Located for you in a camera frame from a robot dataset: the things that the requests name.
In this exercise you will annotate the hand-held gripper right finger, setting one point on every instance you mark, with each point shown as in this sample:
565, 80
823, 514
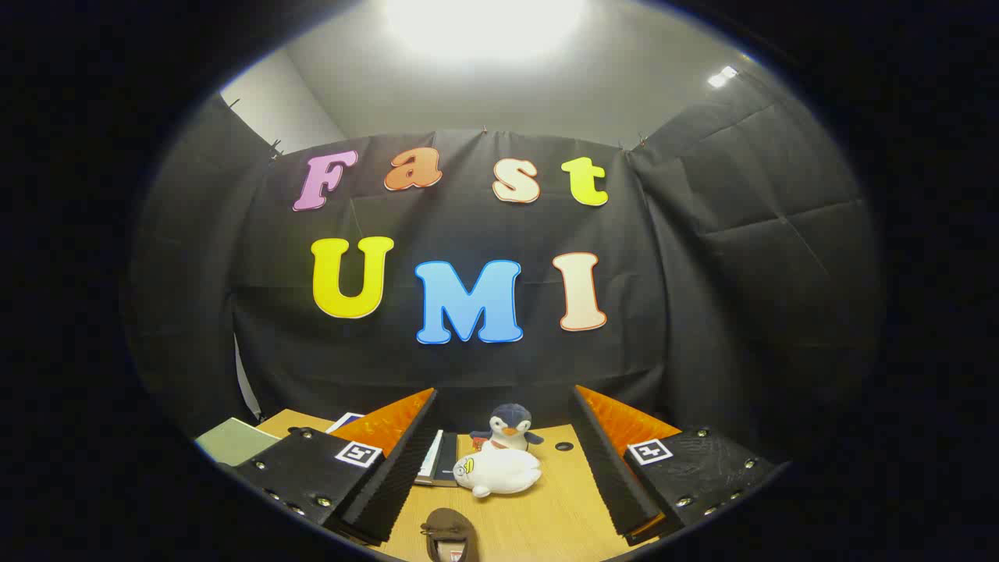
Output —
616, 476

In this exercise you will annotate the brown fuzzy shoe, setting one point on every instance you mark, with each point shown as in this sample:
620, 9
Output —
449, 527

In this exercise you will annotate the dark cover book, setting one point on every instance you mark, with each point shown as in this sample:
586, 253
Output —
448, 460

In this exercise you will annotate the book with beach cover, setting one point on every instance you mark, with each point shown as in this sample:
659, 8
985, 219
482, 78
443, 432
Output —
429, 460

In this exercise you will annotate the white seal plush toy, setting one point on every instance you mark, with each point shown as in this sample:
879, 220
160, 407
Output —
499, 472

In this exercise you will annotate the beige fabric storage box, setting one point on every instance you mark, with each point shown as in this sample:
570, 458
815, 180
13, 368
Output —
234, 441

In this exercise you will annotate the small ceiling light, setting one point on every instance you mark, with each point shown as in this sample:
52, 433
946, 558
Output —
719, 77

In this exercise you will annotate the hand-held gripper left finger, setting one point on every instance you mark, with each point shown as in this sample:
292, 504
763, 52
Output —
398, 476

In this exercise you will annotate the penguin plush toy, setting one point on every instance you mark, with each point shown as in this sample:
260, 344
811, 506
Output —
511, 421

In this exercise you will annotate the white book blue photo cover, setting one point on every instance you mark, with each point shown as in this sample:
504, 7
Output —
345, 421

